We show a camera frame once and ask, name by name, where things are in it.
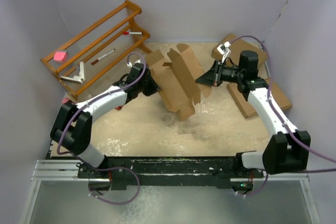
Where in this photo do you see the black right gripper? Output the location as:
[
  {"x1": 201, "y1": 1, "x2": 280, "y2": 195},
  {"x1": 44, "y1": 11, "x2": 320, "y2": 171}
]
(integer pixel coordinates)
[{"x1": 196, "y1": 60, "x2": 244, "y2": 87}]

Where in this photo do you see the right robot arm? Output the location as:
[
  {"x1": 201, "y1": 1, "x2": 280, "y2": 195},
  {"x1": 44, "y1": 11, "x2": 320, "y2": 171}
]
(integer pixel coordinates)
[{"x1": 195, "y1": 50, "x2": 311, "y2": 177}]

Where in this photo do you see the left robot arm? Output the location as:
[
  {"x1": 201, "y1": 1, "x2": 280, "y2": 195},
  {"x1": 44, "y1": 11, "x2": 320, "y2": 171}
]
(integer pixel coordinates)
[{"x1": 50, "y1": 62, "x2": 161, "y2": 178}]

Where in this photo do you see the large folded cardboard box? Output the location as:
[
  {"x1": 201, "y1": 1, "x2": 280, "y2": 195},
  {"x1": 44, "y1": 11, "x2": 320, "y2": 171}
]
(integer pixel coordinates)
[{"x1": 211, "y1": 33, "x2": 268, "y2": 68}]

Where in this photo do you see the medium folded cardboard box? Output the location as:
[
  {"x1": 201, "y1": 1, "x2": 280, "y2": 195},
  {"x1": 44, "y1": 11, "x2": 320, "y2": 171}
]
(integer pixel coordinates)
[{"x1": 227, "y1": 83, "x2": 257, "y2": 119}]

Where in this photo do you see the red capped white marker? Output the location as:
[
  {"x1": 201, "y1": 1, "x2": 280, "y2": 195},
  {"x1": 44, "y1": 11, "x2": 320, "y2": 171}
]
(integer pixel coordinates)
[{"x1": 122, "y1": 31, "x2": 142, "y2": 35}]

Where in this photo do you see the brown capped white marker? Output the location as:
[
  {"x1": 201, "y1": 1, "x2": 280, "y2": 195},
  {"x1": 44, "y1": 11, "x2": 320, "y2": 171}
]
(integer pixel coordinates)
[{"x1": 90, "y1": 48, "x2": 115, "y2": 66}]

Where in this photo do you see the orange wooden rack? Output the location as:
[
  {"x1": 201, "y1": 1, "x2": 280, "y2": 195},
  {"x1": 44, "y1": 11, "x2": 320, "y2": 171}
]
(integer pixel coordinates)
[{"x1": 40, "y1": 0, "x2": 151, "y2": 101}]

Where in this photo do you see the pink capped green can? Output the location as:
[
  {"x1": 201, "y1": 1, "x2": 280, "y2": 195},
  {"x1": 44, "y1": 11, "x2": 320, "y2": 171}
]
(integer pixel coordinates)
[{"x1": 61, "y1": 98, "x2": 70, "y2": 104}]

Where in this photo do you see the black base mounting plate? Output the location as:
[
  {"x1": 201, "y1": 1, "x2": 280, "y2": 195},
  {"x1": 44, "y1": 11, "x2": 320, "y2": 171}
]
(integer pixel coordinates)
[{"x1": 76, "y1": 156, "x2": 263, "y2": 190}]

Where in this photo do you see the pink eraser block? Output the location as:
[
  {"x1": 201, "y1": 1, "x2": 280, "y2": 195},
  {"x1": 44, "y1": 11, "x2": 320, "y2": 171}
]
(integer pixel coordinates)
[{"x1": 53, "y1": 50, "x2": 68, "y2": 63}]

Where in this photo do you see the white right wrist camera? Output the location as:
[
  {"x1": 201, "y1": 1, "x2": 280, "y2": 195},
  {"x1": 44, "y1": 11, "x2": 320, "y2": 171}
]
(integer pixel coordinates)
[{"x1": 217, "y1": 41, "x2": 231, "y2": 63}]

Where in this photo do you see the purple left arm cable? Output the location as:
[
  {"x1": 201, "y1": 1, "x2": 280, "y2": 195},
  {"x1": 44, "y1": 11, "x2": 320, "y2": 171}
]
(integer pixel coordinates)
[{"x1": 56, "y1": 52, "x2": 147, "y2": 205}]

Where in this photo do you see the white angled bracket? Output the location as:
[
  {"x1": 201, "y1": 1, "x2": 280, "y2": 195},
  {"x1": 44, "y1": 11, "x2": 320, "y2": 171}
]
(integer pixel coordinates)
[{"x1": 60, "y1": 61, "x2": 86, "y2": 84}]

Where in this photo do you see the aluminium frame rail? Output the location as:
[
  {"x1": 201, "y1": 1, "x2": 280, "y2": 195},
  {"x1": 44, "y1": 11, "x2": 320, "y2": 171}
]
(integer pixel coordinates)
[{"x1": 32, "y1": 159, "x2": 309, "y2": 182}]

